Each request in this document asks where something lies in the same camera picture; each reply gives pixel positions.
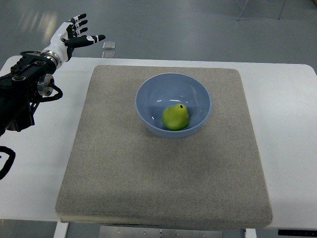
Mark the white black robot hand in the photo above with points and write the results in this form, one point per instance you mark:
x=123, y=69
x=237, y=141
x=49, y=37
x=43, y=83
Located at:
x=69, y=36

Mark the green pear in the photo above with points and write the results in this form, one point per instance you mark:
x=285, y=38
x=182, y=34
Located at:
x=175, y=117

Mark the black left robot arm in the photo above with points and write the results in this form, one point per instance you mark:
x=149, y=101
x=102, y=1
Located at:
x=29, y=83

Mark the blue bowl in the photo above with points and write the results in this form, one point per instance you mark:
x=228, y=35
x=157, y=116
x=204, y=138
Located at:
x=172, y=89

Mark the lower metal floor plate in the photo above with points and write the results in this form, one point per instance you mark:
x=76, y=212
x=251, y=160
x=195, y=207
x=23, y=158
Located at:
x=108, y=54

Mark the metal floor plate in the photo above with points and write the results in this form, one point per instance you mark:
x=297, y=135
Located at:
x=109, y=45
x=108, y=54

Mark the upper metal floor plate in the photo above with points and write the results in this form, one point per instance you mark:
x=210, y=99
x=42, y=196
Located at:
x=109, y=45

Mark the grey felt mat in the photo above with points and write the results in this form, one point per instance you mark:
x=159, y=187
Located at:
x=121, y=173

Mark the metal stand legs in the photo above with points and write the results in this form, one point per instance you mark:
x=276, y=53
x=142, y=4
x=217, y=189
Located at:
x=258, y=9

